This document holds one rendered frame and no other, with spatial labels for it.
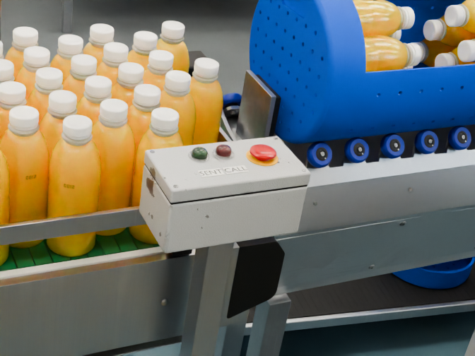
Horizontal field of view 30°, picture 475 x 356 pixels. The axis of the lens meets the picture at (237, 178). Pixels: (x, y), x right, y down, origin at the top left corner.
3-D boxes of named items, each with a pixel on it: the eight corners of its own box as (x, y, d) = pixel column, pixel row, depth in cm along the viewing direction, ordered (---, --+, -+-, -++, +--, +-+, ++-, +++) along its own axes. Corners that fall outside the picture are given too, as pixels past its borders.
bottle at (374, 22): (293, 34, 152) (385, 30, 160) (314, 49, 146) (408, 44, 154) (300, -6, 148) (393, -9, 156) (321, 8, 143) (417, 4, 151)
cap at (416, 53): (409, 39, 152) (418, 39, 152) (397, 49, 155) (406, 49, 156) (415, 61, 151) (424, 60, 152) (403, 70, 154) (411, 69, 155)
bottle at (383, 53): (317, 32, 143) (413, 27, 151) (297, 50, 149) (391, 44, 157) (327, 73, 141) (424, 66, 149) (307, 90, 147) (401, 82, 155)
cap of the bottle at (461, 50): (464, 60, 161) (456, 61, 161) (465, 39, 160) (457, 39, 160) (478, 62, 158) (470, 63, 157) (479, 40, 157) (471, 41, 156)
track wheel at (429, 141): (430, 123, 159) (423, 125, 161) (415, 138, 157) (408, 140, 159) (444, 143, 160) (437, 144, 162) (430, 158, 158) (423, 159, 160)
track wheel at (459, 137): (464, 119, 162) (456, 121, 164) (449, 135, 161) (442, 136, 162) (477, 138, 163) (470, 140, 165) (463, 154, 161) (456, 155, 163)
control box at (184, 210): (298, 233, 123) (312, 171, 118) (163, 255, 115) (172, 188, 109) (266, 193, 130) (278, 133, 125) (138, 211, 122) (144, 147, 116)
